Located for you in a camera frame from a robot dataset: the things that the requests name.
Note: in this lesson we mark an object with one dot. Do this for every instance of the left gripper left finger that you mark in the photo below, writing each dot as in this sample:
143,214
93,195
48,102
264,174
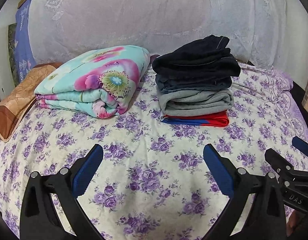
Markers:
39,219

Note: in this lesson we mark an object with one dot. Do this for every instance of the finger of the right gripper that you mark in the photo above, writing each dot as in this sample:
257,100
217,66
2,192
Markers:
301,145
280,165

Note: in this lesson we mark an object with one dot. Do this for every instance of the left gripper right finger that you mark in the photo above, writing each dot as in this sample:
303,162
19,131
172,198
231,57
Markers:
266,218

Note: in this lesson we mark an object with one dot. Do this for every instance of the navy blue sweatpants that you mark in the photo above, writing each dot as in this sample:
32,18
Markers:
208,57

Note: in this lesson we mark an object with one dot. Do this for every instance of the folded red blue garment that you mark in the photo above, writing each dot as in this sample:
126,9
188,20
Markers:
219,119

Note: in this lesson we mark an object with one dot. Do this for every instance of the brown orange pillow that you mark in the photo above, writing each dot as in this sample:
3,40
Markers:
14,107

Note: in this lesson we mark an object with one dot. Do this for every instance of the floral purple bed sheet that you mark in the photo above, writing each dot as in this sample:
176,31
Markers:
153,182

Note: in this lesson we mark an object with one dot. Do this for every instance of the folded floral teal quilt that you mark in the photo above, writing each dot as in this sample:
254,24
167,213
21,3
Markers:
100,83

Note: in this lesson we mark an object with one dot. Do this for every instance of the folded blue jeans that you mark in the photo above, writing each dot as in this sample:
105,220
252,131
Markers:
166,85

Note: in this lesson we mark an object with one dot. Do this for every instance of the blue patterned bag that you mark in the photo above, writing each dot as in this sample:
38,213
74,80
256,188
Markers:
22,49

